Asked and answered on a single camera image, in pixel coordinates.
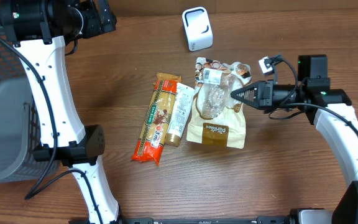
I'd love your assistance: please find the white barcode scanner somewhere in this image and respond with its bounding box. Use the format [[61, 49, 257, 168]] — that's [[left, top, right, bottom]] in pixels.
[[181, 6, 213, 52]]

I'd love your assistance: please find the white cream tube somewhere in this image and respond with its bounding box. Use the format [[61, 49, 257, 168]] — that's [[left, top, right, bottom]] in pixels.
[[165, 83, 194, 147]]

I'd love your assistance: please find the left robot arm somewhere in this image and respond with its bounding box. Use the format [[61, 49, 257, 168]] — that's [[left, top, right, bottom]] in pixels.
[[0, 0, 120, 224]]

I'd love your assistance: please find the beige bread snack bag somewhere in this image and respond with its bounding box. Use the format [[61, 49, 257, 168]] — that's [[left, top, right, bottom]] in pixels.
[[186, 57, 252, 149]]

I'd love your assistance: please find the red orange spaghetti pack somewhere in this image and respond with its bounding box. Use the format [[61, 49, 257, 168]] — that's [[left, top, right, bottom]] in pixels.
[[131, 72, 181, 164]]

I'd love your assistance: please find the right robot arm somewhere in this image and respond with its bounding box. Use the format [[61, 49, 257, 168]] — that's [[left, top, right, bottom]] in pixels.
[[231, 55, 358, 223]]

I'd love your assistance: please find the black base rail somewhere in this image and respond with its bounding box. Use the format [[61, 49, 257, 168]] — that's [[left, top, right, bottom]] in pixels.
[[116, 216, 291, 224]]

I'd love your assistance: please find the grey plastic mesh basket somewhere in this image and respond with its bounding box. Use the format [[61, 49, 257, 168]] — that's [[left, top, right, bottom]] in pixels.
[[0, 43, 47, 183]]

